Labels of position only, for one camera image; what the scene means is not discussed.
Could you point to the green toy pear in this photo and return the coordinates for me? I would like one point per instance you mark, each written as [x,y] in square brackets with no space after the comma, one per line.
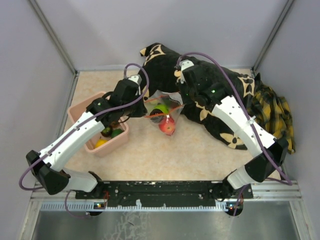
[159,110]

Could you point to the red yellow toy apple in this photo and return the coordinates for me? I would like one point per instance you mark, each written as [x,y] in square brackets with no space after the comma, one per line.
[167,126]

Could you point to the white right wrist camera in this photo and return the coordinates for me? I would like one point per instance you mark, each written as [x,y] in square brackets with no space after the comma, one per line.
[179,73]

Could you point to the clear zip bag red zipper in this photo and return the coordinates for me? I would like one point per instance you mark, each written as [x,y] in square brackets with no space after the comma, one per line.
[157,98]

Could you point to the red toy pepper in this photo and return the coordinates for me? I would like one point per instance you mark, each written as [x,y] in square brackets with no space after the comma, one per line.
[171,103]

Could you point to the aluminium frame rail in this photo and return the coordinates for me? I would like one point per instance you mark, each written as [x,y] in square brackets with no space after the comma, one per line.
[267,191]

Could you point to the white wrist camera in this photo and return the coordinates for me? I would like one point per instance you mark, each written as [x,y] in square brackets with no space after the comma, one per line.
[137,80]
[179,73]

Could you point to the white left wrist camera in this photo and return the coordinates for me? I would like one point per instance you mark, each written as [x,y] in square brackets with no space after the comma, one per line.
[137,80]

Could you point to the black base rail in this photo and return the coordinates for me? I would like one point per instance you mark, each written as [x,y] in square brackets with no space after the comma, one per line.
[161,193]

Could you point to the yellow plaid shirt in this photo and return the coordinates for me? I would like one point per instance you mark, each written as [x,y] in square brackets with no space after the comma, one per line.
[271,111]

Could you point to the green toy lime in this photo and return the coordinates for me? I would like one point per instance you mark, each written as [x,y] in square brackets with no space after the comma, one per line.
[116,132]

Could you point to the black floral pillow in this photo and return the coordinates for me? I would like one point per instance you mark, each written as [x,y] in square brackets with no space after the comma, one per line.
[160,65]

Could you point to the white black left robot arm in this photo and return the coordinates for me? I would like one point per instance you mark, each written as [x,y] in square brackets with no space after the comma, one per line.
[48,165]

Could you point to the pink plastic basket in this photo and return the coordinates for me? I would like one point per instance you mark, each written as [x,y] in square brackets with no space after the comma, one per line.
[75,111]

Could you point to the yellow toy lemon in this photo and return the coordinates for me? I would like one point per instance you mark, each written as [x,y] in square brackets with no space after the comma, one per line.
[100,142]

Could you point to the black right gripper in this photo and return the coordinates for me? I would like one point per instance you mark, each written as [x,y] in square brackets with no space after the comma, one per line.
[185,99]

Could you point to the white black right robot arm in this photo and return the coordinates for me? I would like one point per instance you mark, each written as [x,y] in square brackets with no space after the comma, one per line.
[224,103]

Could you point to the dark purple toy fruit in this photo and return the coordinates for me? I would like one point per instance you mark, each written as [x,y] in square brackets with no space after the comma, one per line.
[107,132]

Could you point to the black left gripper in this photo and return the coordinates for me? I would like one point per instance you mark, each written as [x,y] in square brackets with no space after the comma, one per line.
[141,110]

